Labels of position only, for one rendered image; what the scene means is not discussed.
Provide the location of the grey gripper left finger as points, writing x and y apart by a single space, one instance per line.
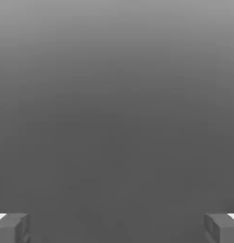
10 227

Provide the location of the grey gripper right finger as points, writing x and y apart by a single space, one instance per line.
223 227

